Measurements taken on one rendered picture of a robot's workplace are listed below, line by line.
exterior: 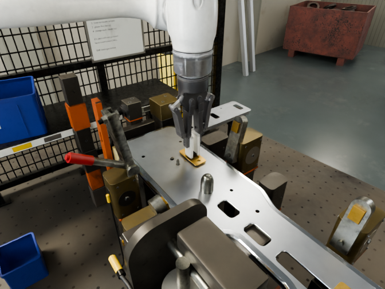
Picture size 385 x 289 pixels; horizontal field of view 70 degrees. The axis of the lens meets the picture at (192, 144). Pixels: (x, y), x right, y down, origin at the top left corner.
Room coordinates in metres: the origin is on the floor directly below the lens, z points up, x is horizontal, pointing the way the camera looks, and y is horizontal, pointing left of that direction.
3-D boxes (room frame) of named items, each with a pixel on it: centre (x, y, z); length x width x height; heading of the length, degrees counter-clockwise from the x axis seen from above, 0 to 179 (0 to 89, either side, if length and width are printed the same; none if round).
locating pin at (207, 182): (0.50, -0.04, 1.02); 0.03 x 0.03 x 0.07
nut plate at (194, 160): (0.63, 0.00, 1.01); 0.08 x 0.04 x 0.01; 37
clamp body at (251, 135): (0.68, -0.17, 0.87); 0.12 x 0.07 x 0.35; 127
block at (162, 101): (0.89, 0.10, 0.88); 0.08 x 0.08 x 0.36; 37
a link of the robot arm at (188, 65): (0.63, 0.00, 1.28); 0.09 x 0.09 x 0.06
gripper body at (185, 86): (0.63, 0.00, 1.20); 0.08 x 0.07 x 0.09; 127
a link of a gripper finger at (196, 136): (0.63, -0.01, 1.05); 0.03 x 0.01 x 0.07; 37
